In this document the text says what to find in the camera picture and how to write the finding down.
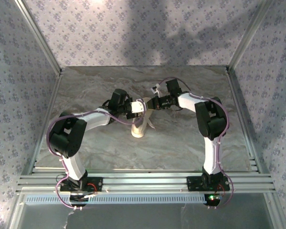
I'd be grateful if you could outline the aluminium mounting rail beam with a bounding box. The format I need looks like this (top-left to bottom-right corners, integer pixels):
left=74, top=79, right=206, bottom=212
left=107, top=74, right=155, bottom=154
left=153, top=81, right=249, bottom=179
left=16, top=167, right=277, bottom=194

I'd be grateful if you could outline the grey metal sheet panel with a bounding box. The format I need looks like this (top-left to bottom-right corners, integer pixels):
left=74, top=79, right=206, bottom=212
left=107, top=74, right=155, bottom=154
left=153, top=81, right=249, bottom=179
left=14, top=193, right=277, bottom=229

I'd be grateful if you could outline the aluminium table side rail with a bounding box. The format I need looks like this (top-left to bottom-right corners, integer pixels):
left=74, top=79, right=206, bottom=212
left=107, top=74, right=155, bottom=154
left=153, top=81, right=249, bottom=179
left=225, top=67, right=264, bottom=174
left=22, top=71, right=64, bottom=176

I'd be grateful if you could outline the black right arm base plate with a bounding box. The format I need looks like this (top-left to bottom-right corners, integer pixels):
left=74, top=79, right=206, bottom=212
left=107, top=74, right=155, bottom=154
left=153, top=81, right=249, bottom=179
left=186, top=176, right=230, bottom=192

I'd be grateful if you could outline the aluminium corner post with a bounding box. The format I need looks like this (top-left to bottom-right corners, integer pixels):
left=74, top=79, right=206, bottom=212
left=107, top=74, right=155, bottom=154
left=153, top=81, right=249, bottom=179
left=227, top=0, right=275, bottom=70
left=14, top=0, right=63, bottom=75

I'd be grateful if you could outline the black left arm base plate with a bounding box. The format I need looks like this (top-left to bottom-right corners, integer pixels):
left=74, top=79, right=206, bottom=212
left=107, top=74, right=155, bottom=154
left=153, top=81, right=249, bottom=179
left=59, top=176, right=104, bottom=193

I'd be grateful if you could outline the white shoe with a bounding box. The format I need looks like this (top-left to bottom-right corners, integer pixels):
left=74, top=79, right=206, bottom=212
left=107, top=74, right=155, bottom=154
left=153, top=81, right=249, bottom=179
left=131, top=97, right=153, bottom=139

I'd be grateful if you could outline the grey slotted cable duct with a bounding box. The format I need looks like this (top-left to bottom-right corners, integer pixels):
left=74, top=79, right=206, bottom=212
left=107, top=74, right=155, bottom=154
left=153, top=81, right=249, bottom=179
left=25, top=193, right=209, bottom=205

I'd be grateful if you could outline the white torn tape strip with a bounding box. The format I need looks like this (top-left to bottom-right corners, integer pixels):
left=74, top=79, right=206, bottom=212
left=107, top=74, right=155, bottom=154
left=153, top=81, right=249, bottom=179
left=65, top=211, right=75, bottom=229

